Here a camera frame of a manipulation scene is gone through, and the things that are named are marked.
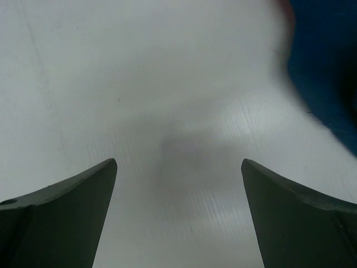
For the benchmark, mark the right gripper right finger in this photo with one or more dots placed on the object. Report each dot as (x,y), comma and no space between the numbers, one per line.
(297,226)

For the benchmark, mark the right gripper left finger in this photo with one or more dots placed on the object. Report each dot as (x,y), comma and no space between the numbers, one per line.
(59,225)

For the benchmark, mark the red t shirt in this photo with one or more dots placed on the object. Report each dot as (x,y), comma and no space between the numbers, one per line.
(288,17)

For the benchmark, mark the blue printed t shirt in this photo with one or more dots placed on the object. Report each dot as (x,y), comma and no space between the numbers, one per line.
(322,64)

